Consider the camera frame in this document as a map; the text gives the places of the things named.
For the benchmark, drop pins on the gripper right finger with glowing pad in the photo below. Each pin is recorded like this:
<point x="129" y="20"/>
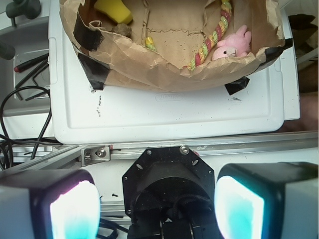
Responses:
<point x="268" y="200"/>

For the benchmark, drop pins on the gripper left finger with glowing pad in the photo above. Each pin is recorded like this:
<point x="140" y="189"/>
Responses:
<point x="48" y="204"/>

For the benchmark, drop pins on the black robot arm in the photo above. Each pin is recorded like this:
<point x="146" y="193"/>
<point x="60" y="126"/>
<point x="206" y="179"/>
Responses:
<point x="167" y="195"/>

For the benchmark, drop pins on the pink plush toy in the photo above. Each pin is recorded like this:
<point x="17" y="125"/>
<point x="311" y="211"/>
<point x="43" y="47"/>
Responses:
<point x="234" y="45"/>

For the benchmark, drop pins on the grey brown rock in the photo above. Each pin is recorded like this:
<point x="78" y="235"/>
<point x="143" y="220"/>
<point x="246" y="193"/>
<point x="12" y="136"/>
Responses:
<point x="122" y="29"/>

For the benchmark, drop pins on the brown paper bag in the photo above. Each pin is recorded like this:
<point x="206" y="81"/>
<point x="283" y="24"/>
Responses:
<point x="172" y="42"/>

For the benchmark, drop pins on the green clamp knob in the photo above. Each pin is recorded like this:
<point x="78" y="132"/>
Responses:
<point x="31" y="9"/>

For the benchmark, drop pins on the yellow sponge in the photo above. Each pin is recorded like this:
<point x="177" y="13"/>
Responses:
<point x="115" y="10"/>

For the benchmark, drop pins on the aluminium frame rail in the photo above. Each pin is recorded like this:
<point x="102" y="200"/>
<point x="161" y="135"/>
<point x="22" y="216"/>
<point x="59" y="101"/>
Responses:
<point x="52" y="155"/>

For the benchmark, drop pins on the red handled tool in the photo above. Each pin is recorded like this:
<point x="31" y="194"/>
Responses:
<point x="28" y="64"/>

